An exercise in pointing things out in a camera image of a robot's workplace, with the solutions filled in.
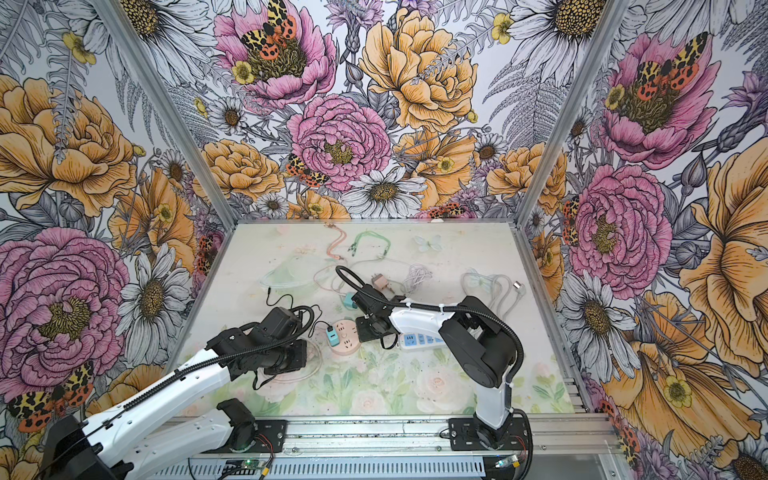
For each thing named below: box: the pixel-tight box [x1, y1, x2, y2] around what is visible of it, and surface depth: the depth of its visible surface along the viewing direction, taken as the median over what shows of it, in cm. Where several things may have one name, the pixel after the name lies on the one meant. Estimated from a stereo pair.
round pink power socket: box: [331, 319, 362, 356], surface depth 89 cm
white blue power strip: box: [398, 330, 445, 350], surface depth 89 cm
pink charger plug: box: [371, 273, 394, 294], surface depth 104 cm
